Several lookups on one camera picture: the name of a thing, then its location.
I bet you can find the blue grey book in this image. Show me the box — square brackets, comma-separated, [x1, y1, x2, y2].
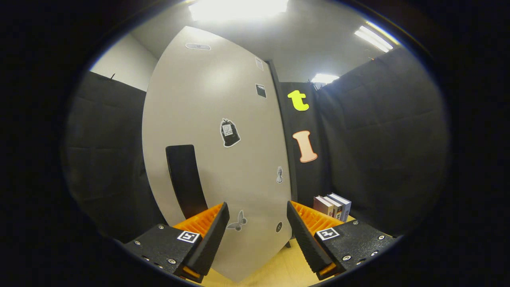
[329, 193, 352, 222]

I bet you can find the dark grey cabinet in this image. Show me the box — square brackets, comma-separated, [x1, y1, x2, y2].
[265, 59, 299, 248]

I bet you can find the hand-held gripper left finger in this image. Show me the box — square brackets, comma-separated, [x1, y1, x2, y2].
[122, 201, 230, 283]

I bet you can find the black door handle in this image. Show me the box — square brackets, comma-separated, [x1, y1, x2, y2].
[165, 144, 209, 220]

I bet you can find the black backdrop cloth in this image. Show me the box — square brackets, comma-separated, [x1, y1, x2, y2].
[60, 46, 451, 244]

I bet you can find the small ceiling light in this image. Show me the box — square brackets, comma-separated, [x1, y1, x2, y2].
[311, 73, 340, 84]

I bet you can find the long ceiling light strip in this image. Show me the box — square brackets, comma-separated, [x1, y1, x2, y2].
[355, 25, 401, 53]

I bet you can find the brown pink book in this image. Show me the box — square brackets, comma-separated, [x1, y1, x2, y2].
[314, 196, 334, 218]

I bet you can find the white spine book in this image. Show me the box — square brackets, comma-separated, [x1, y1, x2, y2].
[324, 195, 343, 220]

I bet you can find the light grey cabinet door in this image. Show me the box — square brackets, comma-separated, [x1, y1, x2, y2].
[141, 26, 294, 283]

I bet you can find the large ceiling light panel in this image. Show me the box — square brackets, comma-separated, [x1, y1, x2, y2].
[188, 0, 289, 22]

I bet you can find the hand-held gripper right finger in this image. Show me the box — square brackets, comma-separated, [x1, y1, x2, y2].
[286, 201, 399, 281]

